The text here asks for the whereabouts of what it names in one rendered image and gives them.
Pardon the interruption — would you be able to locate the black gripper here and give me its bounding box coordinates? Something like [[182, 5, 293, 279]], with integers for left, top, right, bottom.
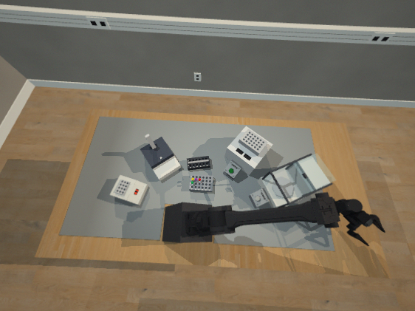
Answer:
[[343, 213, 385, 246]]

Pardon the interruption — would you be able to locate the white block with rows of holes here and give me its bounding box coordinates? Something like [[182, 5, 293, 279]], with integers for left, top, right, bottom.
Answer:
[[110, 175, 148, 205]]

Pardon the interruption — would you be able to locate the grey bench mat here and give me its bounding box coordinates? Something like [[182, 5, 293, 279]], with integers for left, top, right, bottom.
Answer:
[[59, 117, 335, 251]]

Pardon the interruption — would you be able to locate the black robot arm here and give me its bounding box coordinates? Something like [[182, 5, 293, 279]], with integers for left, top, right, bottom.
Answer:
[[185, 192, 373, 235]]

